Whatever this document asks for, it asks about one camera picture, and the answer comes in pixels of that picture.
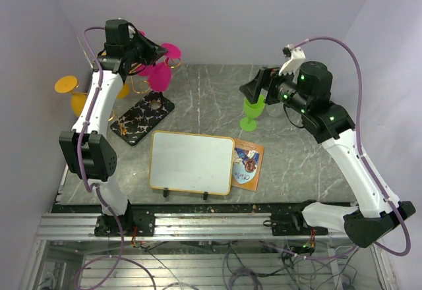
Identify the yellow wine glass back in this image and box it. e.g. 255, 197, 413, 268
117, 84, 131, 100

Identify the orange Othello book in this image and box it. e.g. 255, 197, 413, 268
231, 138, 264, 192

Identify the clear wine glass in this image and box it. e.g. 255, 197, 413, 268
266, 103, 284, 117

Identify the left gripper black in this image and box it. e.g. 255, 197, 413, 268
126, 29, 169, 67

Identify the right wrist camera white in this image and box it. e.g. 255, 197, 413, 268
278, 45, 306, 76

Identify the pink wine glass back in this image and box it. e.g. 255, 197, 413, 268
130, 29, 155, 75

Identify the gold wire glass rack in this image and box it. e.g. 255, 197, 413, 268
110, 77, 175, 146

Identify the whiteboard with yellow frame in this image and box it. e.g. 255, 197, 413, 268
149, 130, 235, 196

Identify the aluminium mounting rail frame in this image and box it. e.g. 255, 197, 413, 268
24, 203, 398, 289

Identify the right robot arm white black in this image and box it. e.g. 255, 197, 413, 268
239, 61, 415, 248

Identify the pink wine glass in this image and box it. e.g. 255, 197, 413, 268
130, 29, 155, 75
138, 43, 182, 92

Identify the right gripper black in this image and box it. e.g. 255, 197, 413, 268
240, 64, 311, 115

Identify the pink wine glass front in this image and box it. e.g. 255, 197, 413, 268
138, 43, 182, 92

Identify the yellow wine glass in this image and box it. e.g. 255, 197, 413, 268
54, 76, 88, 117
117, 84, 131, 100

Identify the yellow wine glass front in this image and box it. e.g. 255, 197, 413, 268
54, 76, 88, 117

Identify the green wine glass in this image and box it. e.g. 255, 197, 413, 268
239, 94, 266, 132

